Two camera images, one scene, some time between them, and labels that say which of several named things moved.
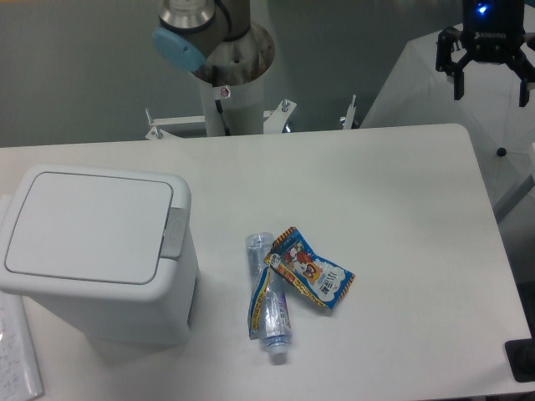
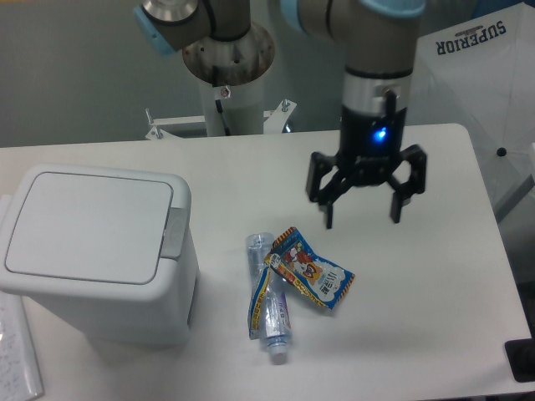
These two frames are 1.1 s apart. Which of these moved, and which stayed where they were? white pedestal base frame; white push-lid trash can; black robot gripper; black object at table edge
Moved: black robot gripper
Stayed: black object at table edge; white push-lid trash can; white pedestal base frame
